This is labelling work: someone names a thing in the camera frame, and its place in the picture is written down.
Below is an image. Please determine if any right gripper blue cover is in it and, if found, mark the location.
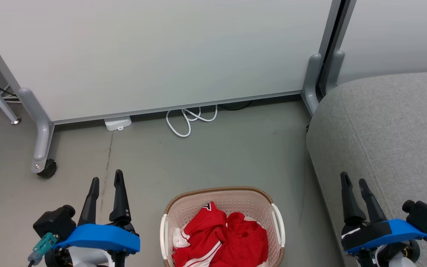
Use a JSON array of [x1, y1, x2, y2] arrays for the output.
[[340, 171, 427, 256]]

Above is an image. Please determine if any white power adapter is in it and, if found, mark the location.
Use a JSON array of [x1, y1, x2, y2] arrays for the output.
[[104, 116, 133, 132]]

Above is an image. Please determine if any red jersey with white stripes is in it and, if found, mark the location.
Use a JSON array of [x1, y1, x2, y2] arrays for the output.
[[172, 202, 229, 267]]

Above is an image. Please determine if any grey fabric sofa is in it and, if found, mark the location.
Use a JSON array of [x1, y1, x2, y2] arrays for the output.
[[306, 70, 427, 267]]

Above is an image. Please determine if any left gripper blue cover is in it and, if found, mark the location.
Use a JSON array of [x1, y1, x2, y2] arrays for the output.
[[55, 169, 141, 267]]

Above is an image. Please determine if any black caster wheel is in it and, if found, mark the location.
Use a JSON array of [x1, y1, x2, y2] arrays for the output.
[[37, 159, 57, 179]]

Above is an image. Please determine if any narrow white partition board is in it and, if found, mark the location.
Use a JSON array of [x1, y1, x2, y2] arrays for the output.
[[338, 0, 427, 86]]

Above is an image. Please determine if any wide white partition board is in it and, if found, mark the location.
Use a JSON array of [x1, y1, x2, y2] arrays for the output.
[[0, 0, 344, 125]]

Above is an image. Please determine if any white looped cable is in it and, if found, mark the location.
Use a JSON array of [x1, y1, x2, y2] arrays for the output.
[[166, 105, 219, 138]]

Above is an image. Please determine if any grey partition foot with caster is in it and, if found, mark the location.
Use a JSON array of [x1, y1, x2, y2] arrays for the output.
[[17, 88, 56, 174]]

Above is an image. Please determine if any beige perforated laundry basket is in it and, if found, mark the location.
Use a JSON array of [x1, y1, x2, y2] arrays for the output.
[[159, 186, 286, 267]]

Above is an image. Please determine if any black cable under partition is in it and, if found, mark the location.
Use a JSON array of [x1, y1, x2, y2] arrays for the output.
[[219, 100, 253, 111]]

